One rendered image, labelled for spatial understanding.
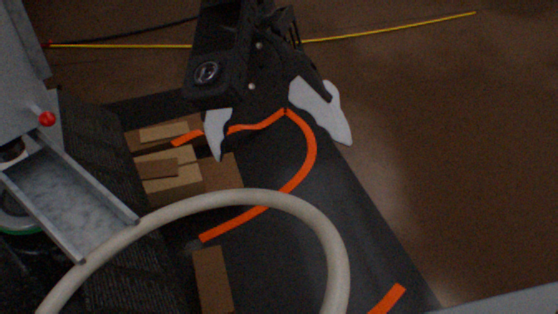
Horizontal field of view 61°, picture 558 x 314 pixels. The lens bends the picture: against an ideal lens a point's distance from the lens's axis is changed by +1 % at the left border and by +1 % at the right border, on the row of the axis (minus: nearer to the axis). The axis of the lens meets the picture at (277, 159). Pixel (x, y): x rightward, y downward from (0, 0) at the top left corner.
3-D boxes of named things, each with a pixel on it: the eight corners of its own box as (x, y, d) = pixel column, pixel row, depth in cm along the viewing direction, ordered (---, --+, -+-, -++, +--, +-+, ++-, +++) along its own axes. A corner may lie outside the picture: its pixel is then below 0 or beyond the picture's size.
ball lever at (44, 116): (27, 115, 99) (22, 104, 97) (41, 108, 101) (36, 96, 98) (46, 132, 95) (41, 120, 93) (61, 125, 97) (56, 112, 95)
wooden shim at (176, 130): (141, 144, 240) (140, 142, 239) (139, 132, 246) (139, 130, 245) (190, 134, 245) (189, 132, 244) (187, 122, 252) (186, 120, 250)
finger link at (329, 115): (374, 105, 50) (307, 49, 48) (369, 134, 45) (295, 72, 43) (354, 123, 52) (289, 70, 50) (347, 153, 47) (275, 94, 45)
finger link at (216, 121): (234, 139, 57) (256, 76, 51) (217, 168, 52) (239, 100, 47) (211, 130, 57) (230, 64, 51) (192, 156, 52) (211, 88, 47)
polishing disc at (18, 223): (63, 229, 114) (61, 226, 113) (-27, 231, 114) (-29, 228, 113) (86, 164, 129) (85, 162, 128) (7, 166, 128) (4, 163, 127)
